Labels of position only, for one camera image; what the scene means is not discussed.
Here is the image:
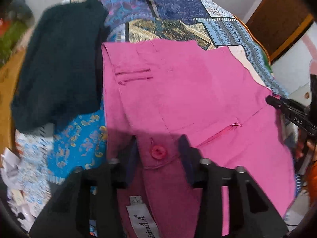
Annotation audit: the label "green storage bin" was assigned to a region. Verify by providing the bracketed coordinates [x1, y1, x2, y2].
[0, 18, 27, 67]

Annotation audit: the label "wooden lap desk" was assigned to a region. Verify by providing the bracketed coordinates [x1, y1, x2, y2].
[0, 49, 25, 154]

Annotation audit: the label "pink pants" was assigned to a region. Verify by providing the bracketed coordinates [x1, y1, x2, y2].
[102, 39, 296, 237]

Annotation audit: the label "person right hand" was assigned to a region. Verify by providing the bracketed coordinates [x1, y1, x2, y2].
[295, 137, 316, 161]

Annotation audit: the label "wooden door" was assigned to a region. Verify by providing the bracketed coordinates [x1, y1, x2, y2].
[246, 0, 314, 62]

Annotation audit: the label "blue patchwork bedspread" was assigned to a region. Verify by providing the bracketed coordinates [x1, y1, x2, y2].
[8, 0, 288, 237]

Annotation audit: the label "dark navy folded garment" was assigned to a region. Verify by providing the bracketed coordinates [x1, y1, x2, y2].
[11, 0, 106, 133]

